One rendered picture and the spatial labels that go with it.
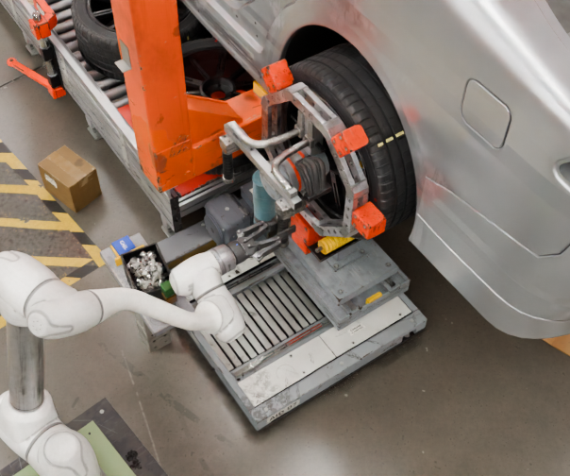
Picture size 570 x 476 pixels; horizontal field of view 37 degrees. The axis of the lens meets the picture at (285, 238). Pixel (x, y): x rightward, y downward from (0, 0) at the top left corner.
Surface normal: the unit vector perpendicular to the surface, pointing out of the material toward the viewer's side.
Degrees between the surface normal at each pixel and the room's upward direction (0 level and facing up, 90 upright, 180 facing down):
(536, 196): 90
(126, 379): 0
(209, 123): 90
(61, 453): 5
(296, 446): 0
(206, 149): 90
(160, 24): 90
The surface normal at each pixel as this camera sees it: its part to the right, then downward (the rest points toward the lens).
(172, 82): 0.56, 0.66
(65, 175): 0.01, -0.62
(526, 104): -0.81, 0.33
